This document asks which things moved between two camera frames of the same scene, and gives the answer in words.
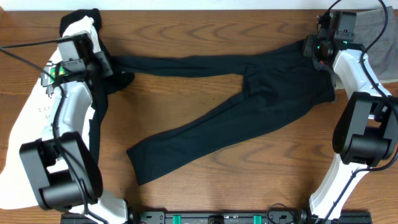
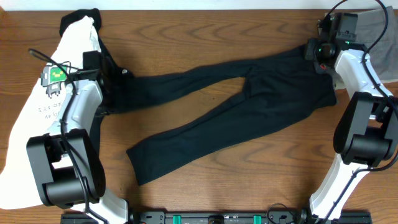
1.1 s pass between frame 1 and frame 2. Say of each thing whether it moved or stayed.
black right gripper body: stayed
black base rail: stayed
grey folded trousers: stayed
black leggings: moved
